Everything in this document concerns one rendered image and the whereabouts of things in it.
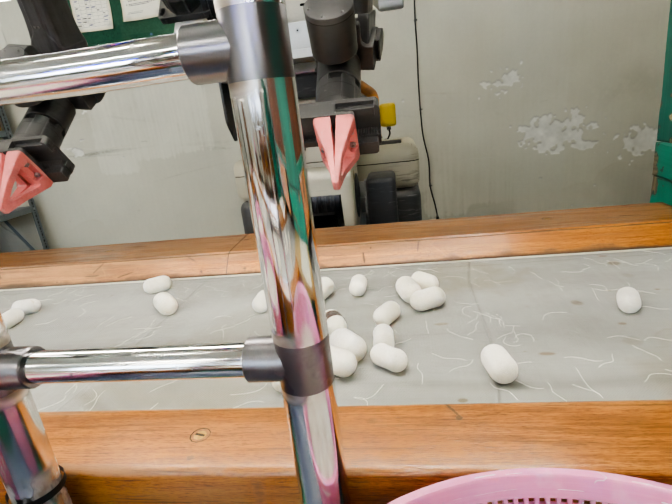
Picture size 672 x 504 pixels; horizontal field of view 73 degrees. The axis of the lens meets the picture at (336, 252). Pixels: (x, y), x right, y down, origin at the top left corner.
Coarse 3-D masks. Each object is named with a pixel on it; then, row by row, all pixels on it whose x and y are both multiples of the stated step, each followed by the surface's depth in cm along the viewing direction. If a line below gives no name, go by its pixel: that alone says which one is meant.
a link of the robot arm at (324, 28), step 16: (320, 0) 51; (336, 0) 51; (352, 0) 50; (320, 16) 50; (336, 16) 49; (352, 16) 51; (320, 32) 51; (336, 32) 51; (352, 32) 52; (320, 48) 53; (336, 48) 52; (352, 48) 54; (368, 48) 59; (368, 64) 61
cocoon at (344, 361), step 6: (336, 348) 35; (336, 354) 34; (342, 354) 34; (348, 354) 34; (336, 360) 34; (342, 360) 34; (348, 360) 34; (354, 360) 34; (336, 366) 34; (342, 366) 34; (348, 366) 34; (354, 366) 34; (336, 372) 34; (342, 372) 34; (348, 372) 34
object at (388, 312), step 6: (384, 306) 41; (390, 306) 42; (396, 306) 42; (378, 312) 41; (384, 312) 41; (390, 312) 41; (396, 312) 42; (378, 318) 41; (384, 318) 41; (390, 318) 41; (396, 318) 42; (378, 324) 41
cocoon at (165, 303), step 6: (162, 294) 50; (168, 294) 50; (156, 300) 49; (162, 300) 49; (168, 300) 49; (174, 300) 49; (156, 306) 49; (162, 306) 48; (168, 306) 48; (174, 306) 49; (162, 312) 49; (168, 312) 49; (174, 312) 50
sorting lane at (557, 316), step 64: (576, 256) 53; (640, 256) 51; (64, 320) 51; (128, 320) 49; (192, 320) 48; (256, 320) 46; (448, 320) 41; (512, 320) 40; (576, 320) 39; (640, 320) 38; (64, 384) 38; (128, 384) 37; (192, 384) 36; (256, 384) 35; (384, 384) 33; (448, 384) 32; (512, 384) 32; (576, 384) 31; (640, 384) 30
